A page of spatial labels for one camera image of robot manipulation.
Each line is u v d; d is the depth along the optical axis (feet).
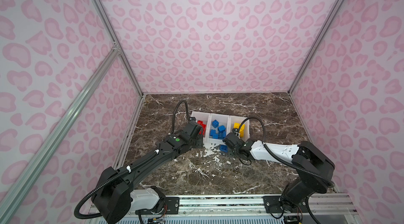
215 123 3.22
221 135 3.12
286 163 1.50
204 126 3.17
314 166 1.47
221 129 3.20
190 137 2.03
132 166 1.47
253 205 2.46
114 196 1.29
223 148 3.02
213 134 3.08
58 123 1.89
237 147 2.23
